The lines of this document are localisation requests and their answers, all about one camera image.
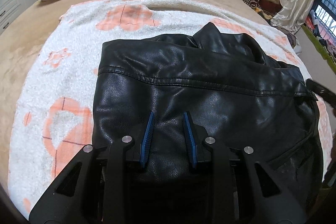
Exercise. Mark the tan bed sheet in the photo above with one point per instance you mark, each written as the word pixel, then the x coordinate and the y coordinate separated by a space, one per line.
pixel 22 41

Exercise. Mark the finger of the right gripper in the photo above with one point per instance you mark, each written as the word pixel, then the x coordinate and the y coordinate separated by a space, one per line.
pixel 326 94

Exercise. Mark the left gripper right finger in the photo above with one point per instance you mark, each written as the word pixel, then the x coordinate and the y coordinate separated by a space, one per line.
pixel 236 185

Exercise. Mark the window with black frame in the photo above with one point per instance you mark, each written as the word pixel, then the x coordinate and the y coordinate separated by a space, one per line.
pixel 325 10

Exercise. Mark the clothes along window sill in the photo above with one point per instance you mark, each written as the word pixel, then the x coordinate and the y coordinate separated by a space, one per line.
pixel 322 38

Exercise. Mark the white pink fleece blanket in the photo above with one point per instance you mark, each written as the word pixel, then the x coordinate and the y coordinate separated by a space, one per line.
pixel 54 116

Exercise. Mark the black leather jacket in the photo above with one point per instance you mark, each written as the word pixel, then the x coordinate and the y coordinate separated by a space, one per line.
pixel 228 85

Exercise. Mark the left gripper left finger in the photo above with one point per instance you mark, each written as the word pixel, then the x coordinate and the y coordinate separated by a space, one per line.
pixel 97 185

